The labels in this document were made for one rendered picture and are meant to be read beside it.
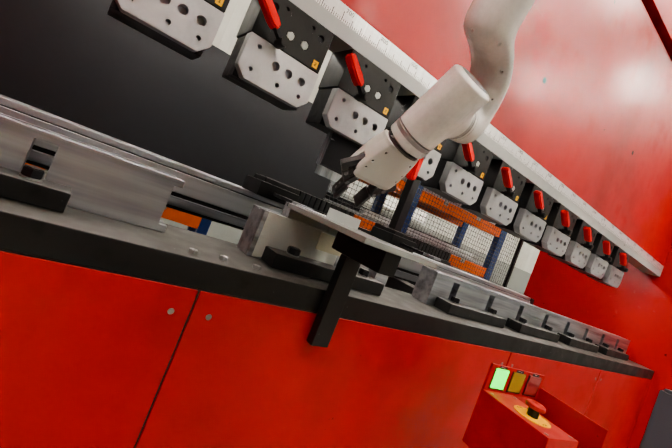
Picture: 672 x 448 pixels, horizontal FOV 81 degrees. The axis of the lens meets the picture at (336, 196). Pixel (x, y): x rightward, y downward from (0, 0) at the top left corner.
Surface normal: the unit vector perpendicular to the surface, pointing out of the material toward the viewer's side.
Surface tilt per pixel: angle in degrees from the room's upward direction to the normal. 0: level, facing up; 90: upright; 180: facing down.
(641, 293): 90
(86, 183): 90
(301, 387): 90
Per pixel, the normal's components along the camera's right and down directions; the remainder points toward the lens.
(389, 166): 0.15, 0.74
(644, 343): -0.75, -0.33
